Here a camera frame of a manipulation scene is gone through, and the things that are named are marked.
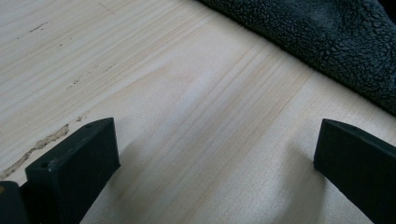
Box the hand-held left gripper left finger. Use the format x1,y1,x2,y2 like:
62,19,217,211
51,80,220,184
20,117,121,224

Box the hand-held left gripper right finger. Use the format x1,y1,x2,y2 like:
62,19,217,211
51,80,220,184
313,118,396,224

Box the dark grey fleece cloth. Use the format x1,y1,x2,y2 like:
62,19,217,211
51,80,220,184
196,0,396,117

